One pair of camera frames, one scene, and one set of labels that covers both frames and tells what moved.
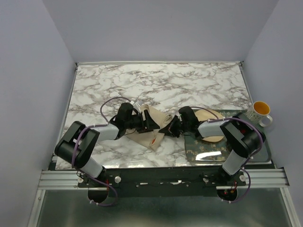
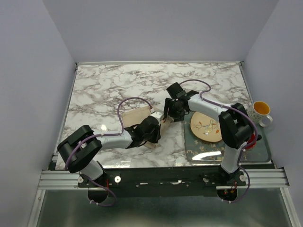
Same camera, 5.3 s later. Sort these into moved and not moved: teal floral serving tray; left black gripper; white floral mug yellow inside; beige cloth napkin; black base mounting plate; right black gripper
Moved: beige cloth napkin; right black gripper; left black gripper
Not moved: white floral mug yellow inside; black base mounting plate; teal floral serving tray
